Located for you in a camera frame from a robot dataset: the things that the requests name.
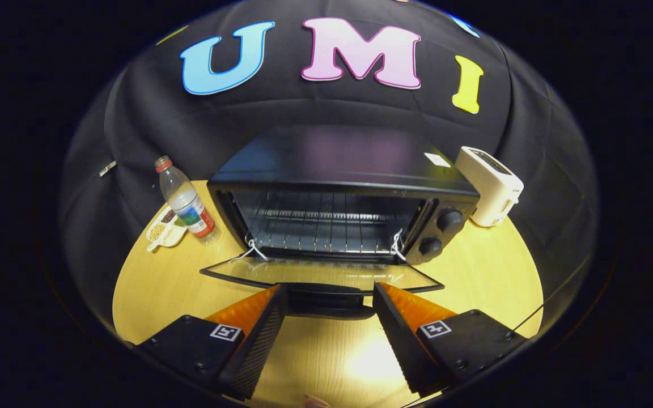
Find clear plastic water bottle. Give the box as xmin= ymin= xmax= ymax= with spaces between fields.
xmin=154 ymin=155 xmax=222 ymax=245

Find white toaster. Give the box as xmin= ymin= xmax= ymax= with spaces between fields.
xmin=455 ymin=146 xmax=525 ymax=228

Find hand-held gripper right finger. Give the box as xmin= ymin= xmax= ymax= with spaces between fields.
xmin=372 ymin=282 xmax=528 ymax=397

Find white string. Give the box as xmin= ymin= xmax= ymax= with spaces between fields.
xmin=390 ymin=229 xmax=408 ymax=262
xmin=229 ymin=238 xmax=269 ymax=263

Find black backdrop cloth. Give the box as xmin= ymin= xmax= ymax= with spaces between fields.
xmin=57 ymin=0 xmax=599 ymax=341

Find white divided snack tray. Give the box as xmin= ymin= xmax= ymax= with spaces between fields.
xmin=145 ymin=205 xmax=188 ymax=253

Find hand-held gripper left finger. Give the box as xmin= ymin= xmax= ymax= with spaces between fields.
xmin=134 ymin=283 xmax=289 ymax=402

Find black toaster oven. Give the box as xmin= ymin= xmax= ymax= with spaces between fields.
xmin=199 ymin=125 xmax=481 ymax=321

